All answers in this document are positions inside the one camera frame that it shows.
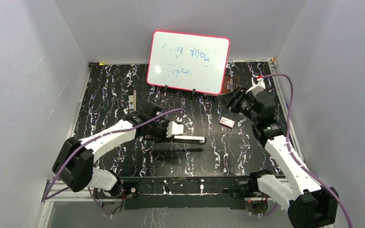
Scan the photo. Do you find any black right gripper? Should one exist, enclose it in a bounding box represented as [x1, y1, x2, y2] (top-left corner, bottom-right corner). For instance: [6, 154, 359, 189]
[216, 85, 259, 124]

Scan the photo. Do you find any red white staple box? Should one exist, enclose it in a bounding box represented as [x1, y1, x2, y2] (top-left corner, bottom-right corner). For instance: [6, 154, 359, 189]
[220, 117, 235, 128]

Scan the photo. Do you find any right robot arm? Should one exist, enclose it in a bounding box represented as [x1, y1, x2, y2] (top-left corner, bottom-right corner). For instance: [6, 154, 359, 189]
[218, 86, 338, 228]

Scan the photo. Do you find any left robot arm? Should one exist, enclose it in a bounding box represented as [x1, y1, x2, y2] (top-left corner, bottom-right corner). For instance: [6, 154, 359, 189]
[49, 103, 173, 198]

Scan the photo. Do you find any brown Three Days book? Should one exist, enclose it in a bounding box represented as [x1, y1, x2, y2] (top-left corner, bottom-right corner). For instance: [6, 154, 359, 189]
[221, 76, 240, 95]

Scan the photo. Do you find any grey strip on table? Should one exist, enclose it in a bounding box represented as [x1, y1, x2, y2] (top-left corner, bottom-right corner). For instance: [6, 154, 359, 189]
[128, 89, 136, 113]

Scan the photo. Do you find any pink framed whiteboard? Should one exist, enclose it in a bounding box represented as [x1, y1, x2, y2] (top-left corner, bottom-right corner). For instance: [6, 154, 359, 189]
[146, 30, 231, 95]

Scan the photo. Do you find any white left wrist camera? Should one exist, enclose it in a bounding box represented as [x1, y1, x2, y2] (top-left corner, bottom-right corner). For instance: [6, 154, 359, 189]
[166, 121, 184, 138]

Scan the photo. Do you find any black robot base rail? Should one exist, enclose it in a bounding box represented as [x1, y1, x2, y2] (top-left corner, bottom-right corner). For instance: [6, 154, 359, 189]
[94, 176, 279, 211]

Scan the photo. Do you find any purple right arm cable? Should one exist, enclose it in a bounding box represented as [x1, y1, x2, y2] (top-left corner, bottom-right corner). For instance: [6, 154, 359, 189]
[259, 73, 355, 228]

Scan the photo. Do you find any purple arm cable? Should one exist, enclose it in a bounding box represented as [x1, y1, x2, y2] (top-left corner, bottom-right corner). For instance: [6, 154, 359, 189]
[42, 107, 186, 218]
[259, 73, 355, 228]

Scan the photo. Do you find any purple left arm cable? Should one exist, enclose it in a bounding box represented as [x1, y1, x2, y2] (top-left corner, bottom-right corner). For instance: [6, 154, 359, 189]
[42, 107, 186, 218]

